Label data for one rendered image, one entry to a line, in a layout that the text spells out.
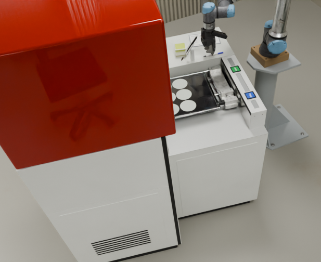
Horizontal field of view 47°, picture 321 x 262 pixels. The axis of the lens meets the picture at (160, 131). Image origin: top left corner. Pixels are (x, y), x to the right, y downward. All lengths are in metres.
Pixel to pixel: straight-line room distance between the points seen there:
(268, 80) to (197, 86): 0.63
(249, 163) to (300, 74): 1.76
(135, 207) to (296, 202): 1.35
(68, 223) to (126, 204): 0.35
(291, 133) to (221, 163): 1.18
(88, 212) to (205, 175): 0.78
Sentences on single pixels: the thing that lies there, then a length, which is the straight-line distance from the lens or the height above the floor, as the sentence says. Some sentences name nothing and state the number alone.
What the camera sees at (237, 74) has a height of 0.96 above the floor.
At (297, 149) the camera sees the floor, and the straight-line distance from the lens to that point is 3.28.
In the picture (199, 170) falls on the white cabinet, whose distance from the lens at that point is 2.32.
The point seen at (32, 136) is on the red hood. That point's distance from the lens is 1.62.
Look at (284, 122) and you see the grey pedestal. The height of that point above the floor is 0.03.
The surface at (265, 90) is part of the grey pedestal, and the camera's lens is 2.89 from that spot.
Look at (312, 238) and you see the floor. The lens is 2.86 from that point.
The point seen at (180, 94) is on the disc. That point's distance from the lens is 2.37.
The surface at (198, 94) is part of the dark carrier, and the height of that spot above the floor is 0.90.
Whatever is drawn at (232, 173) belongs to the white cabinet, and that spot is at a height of 0.49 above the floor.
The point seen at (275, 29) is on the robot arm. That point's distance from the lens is 2.46.
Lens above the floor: 2.50
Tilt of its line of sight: 48 degrees down
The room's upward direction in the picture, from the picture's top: 9 degrees counter-clockwise
